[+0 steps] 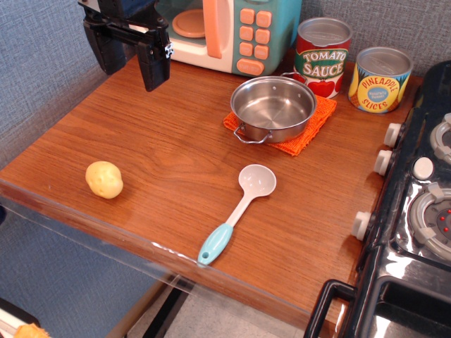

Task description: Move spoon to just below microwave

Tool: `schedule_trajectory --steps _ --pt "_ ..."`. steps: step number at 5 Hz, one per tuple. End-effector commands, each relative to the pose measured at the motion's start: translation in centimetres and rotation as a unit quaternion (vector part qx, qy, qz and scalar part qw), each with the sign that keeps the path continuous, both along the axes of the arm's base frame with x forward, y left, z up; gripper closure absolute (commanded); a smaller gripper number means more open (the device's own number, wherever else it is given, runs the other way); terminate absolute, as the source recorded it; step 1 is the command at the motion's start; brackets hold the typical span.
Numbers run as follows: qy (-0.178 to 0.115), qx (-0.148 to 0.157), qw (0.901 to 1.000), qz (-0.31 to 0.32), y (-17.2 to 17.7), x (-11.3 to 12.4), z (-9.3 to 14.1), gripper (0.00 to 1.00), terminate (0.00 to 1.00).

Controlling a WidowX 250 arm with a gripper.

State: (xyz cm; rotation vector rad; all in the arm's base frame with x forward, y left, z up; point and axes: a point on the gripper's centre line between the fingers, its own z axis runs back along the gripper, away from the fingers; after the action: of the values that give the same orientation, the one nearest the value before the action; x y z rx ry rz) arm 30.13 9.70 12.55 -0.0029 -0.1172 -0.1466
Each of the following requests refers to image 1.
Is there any orange woven cloth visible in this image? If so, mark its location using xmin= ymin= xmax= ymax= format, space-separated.
xmin=223 ymin=94 xmax=338 ymax=157

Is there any white stove knob front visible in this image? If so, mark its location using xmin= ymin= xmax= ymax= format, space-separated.
xmin=351 ymin=211 xmax=371 ymax=241

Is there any tomato sauce can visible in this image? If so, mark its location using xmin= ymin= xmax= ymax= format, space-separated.
xmin=294 ymin=17 xmax=353 ymax=99

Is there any small steel pan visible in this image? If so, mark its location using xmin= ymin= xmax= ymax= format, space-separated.
xmin=230 ymin=75 xmax=317 ymax=144

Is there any white stove knob rear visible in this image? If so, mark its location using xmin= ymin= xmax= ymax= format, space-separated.
xmin=383 ymin=123 xmax=402 ymax=148

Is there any white stove knob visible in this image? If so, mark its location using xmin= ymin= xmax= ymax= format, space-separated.
xmin=383 ymin=123 xmax=402 ymax=148
xmin=373 ymin=150 xmax=393 ymax=176
xmin=351 ymin=211 xmax=371 ymax=241

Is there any white ladle with blue handle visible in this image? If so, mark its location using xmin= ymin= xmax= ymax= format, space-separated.
xmin=197 ymin=164 xmax=277 ymax=265

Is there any black toy stove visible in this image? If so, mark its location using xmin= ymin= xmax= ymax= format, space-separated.
xmin=304 ymin=61 xmax=450 ymax=337

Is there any white stove knob middle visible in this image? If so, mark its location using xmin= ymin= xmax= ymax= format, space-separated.
xmin=373 ymin=150 xmax=393 ymax=176

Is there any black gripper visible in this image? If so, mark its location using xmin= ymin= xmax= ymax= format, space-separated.
xmin=78 ymin=1 xmax=173 ymax=92

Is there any teal toy microwave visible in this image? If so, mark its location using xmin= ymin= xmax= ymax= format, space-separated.
xmin=156 ymin=1 xmax=302 ymax=77

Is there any yellow toy potato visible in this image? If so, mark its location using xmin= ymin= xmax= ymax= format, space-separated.
xmin=85 ymin=161 xmax=123 ymax=199

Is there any pineapple slices can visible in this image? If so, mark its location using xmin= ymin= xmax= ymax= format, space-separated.
xmin=348 ymin=46 xmax=414 ymax=113

